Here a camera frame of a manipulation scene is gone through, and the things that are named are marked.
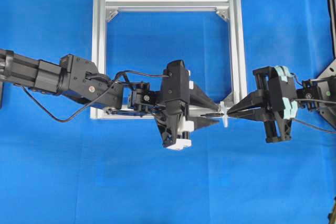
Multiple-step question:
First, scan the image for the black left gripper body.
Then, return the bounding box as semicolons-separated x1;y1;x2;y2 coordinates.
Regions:
155;60;192;151

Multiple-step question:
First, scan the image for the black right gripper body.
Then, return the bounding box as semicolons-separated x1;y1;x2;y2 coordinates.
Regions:
253;66;298;143

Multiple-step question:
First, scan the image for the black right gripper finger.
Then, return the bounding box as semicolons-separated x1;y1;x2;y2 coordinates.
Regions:
227;89;268;114
227;109;269;122

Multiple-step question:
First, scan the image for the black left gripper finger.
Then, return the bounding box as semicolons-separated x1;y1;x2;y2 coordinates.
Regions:
189;81;218;111
193;117;219;131

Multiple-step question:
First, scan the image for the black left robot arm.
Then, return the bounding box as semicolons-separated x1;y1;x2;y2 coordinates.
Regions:
1;50;224;150

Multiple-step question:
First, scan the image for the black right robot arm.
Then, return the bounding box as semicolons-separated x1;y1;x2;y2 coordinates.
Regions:
227;66;335;143

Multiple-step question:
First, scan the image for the white string loop clip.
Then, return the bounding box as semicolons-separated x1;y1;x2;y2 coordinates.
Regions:
218;101;228;127

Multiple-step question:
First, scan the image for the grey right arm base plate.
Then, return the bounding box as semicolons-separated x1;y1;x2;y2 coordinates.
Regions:
318;59;336;80

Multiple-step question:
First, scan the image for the square aluminium extrusion frame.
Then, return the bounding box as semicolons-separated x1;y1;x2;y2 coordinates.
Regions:
91;0;247;110

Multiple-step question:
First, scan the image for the black post at right edge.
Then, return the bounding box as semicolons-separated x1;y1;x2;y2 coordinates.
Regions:
327;0;335;58

